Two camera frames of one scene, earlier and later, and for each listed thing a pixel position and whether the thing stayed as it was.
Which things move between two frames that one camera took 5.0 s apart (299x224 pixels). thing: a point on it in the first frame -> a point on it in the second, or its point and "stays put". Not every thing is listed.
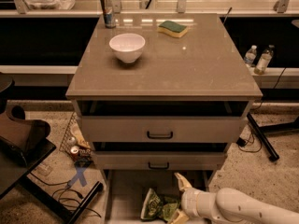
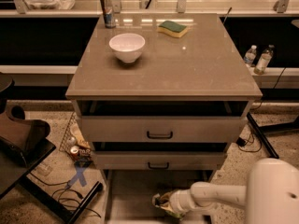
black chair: x=23 y=142 stays put
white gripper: x=189 y=200 -> x=178 y=202
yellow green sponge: x=173 y=28 stays put
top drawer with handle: x=163 y=129 stays put
